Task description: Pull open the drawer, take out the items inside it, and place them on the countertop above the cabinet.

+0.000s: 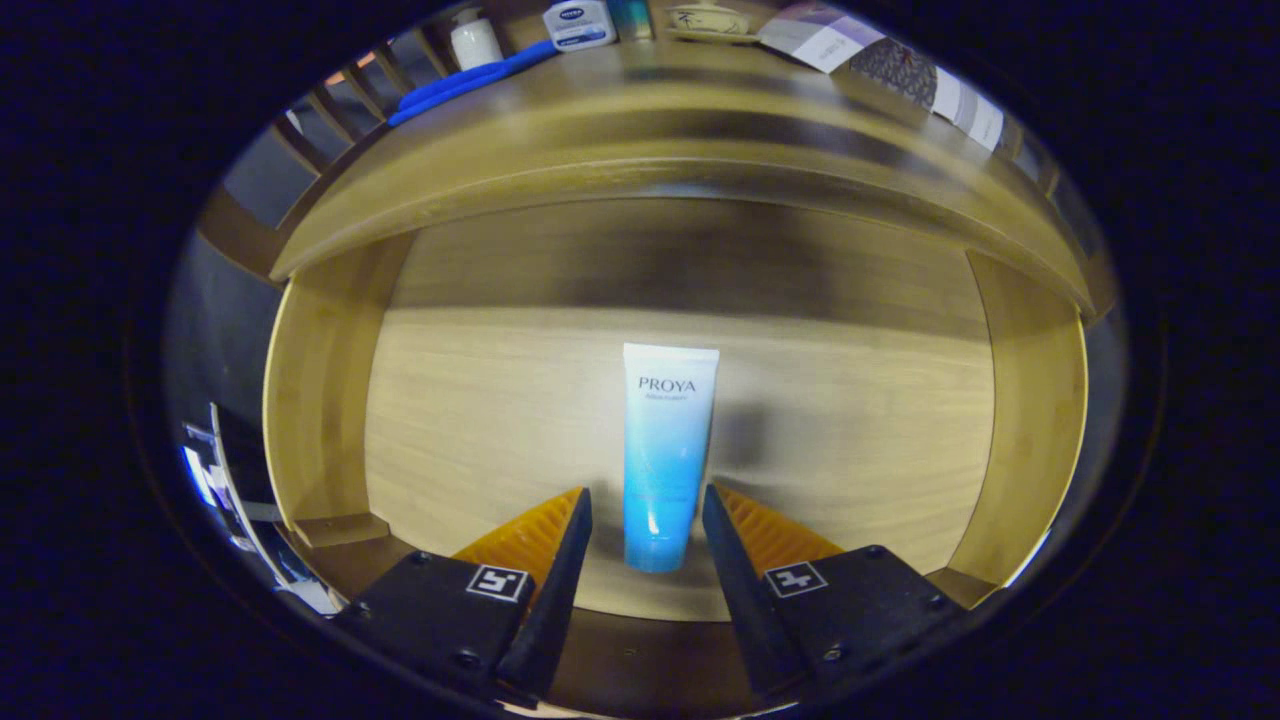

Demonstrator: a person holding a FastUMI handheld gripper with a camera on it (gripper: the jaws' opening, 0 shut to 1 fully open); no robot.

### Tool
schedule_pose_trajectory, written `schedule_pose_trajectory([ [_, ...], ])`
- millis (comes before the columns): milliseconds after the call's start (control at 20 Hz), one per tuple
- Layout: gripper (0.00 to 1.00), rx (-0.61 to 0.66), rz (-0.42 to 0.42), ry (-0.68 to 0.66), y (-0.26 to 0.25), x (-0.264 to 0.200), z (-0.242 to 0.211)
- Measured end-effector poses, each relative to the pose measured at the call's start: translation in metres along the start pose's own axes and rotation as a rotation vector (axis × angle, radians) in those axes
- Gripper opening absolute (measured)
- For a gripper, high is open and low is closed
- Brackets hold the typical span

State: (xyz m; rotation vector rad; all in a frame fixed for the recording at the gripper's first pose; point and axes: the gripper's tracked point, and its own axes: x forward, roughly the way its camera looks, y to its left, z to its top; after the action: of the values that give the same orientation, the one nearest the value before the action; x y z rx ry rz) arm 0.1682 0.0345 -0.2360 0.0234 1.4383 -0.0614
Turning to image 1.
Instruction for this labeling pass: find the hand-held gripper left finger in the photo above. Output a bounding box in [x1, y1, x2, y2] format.
[335, 487, 594, 701]

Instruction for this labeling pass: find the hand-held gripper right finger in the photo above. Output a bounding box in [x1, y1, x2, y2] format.
[702, 483, 966, 701]

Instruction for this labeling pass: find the brown wooden drawer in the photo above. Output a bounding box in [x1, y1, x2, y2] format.
[262, 195, 1091, 716]

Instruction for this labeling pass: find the blue and white cosmetic tube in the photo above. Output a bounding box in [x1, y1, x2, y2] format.
[622, 343, 721, 574]

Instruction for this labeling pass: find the brown wooden cabinet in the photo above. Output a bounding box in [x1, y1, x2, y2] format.
[195, 0, 1116, 321]

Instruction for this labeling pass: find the brown wooden countertop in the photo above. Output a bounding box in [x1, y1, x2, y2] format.
[270, 40, 1096, 316]

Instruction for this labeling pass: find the black backdrop cloth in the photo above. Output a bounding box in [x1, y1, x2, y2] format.
[165, 120, 331, 471]

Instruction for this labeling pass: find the white book with black lettering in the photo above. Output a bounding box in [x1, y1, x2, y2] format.
[950, 85, 1006, 153]

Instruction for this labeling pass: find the blue folded cloth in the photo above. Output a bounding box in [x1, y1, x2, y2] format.
[388, 40, 559, 128]

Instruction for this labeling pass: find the white book with patterned cover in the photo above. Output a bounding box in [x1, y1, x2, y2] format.
[850, 38, 966, 116]

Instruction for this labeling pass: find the white pump bottle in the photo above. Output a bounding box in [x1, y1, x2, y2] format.
[449, 8, 505, 71]

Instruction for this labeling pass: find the purple and white book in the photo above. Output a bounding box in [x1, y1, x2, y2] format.
[757, 5, 886, 74]

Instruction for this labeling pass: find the white bottle with blue cap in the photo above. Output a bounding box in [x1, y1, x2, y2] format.
[542, 0, 618, 51]

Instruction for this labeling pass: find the beige ceramic lidded jar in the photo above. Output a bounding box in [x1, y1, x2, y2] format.
[663, 2, 753, 45]

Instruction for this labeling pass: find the teal slim bottle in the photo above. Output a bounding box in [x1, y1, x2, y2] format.
[608, 0, 656, 43]

